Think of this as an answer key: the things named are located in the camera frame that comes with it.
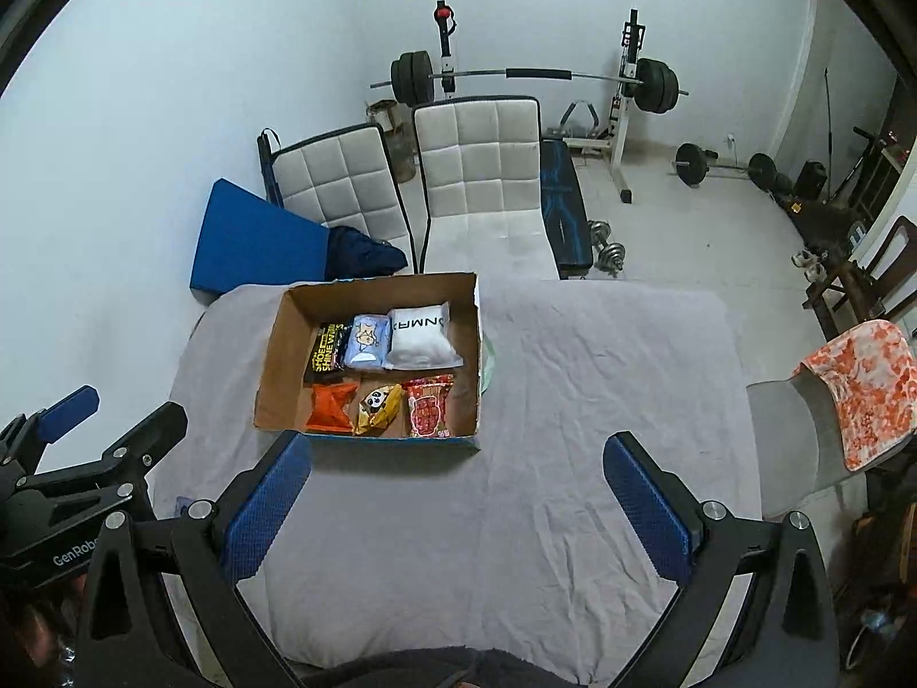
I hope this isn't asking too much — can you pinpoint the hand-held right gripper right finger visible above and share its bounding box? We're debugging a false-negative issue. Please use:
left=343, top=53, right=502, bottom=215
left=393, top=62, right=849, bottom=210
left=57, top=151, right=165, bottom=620
left=602, top=432, right=841, bottom=688

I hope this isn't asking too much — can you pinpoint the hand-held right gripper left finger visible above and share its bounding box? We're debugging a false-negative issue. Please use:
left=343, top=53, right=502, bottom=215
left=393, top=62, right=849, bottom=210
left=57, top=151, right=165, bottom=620
left=75, top=432, right=312, bottom=688

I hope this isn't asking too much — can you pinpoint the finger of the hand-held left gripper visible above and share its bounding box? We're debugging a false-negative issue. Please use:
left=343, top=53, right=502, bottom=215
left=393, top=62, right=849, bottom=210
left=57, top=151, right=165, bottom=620
left=0, top=385, right=100, bottom=474
left=21, top=401, right=189, bottom=510

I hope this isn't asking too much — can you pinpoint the orange snack packet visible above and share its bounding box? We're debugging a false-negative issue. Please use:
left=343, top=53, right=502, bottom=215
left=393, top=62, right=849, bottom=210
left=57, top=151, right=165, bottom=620
left=305, top=381, right=359, bottom=435

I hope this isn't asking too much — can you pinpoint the cardboard box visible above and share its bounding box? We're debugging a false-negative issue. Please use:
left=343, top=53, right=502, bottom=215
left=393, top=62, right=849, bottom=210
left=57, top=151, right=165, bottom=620
left=252, top=271, right=484, bottom=454

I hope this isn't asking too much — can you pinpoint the yellow cartoon snack packet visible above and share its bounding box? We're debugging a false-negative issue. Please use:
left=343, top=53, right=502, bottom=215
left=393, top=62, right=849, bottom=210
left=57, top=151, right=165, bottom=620
left=353, top=383, right=404, bottom=438

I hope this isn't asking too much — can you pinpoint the black snack packet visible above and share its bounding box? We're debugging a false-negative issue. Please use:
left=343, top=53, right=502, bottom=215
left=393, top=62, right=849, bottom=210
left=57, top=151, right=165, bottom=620
left=303, top=321, right=352, bottom=382

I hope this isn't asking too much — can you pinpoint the red snack packet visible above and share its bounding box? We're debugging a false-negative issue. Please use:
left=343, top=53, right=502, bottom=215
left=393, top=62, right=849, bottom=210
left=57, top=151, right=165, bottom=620
left=402, top=374, right=456, bottom=440

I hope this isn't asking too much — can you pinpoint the light blue tissue pack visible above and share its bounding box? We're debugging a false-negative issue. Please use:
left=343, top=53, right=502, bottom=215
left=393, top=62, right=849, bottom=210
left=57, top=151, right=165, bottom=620
left=342, top=312, right=394, bottom=372

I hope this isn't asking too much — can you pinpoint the white soft packet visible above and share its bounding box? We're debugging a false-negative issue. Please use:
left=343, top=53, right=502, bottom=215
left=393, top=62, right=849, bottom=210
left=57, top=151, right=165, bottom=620
left=387, top=304, right=463, bottom=372

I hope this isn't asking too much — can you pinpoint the grey table cloth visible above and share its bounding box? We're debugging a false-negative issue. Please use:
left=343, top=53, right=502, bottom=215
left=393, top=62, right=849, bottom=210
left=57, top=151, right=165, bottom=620
left=154, top=279, right=764, bottom=685

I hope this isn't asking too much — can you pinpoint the grey office chair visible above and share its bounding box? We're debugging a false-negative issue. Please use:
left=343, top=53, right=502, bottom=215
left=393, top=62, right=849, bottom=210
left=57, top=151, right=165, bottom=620
left=745, top=373, right=889, bottom=521

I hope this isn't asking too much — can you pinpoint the blue foam mat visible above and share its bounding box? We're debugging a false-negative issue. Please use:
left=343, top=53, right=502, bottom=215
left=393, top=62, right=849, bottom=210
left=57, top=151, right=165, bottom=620
left=188, top=179, right=332, bottom=306

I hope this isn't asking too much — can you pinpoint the dark grey fleece clothing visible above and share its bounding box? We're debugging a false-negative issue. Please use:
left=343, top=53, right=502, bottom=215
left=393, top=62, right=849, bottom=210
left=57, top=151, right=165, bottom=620
left=301, top=647, right=567, bottom=688

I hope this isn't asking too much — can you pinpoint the black exercise bike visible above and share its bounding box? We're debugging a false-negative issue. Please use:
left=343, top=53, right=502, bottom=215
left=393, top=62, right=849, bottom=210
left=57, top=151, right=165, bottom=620
left=845, top=466, right=917, bottom=660

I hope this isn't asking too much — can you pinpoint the orange floral towel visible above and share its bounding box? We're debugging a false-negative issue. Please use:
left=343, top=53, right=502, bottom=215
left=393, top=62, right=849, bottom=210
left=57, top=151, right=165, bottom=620
left=791, top=319, right=917, bottom=474

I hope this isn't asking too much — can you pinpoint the dark blue cloth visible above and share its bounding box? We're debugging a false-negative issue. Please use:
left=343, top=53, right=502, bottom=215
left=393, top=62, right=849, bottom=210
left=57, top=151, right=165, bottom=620
left=322, top=227, right=409, bottom=280

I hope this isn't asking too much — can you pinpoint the pair of white shoes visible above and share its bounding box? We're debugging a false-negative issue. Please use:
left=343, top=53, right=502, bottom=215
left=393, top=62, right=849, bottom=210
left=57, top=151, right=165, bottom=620
left=791, top=249, right=830, bottom=282

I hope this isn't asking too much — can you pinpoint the black weight bench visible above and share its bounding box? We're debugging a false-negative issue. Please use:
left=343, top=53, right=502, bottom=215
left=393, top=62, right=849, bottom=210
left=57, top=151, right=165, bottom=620
left=539, top=138, right=595, bottom=280

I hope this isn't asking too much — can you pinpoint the white quilted chair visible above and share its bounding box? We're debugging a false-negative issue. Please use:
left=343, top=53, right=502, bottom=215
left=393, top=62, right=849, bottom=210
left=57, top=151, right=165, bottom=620
left=259, top=122, right=413, bottom=277
left=412, top=95, right=560, bottom=280

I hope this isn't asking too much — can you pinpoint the short barbell with black plates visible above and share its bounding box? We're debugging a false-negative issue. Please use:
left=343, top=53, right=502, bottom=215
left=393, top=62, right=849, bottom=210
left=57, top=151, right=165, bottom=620
left=669, top=143, right=793, bottom=194

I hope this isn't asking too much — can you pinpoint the dark wooden chair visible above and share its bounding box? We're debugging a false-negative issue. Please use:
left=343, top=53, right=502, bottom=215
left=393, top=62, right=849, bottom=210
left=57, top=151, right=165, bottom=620
left=802, top=215, right=917, bottom=338

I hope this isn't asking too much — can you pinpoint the brown wooden stump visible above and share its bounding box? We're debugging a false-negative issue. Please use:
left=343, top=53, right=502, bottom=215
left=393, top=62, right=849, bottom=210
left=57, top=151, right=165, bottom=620
left=367, top=100, right=418, bottom=183

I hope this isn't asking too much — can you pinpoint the white barbell rack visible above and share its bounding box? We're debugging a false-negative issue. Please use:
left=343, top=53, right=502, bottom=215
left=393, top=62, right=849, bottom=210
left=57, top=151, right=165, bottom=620
left=430, top=0, right=649, bottom=205

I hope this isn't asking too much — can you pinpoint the long barbell with black plates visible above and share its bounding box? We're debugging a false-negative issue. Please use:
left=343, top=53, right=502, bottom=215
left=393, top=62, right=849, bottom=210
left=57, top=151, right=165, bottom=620
left=369, top=52, right=690, bottom=116

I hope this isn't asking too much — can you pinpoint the grey triangular cable handle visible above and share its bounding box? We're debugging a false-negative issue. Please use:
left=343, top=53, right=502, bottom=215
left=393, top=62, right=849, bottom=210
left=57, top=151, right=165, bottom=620
left=559, top=99, right=610, bottom=140

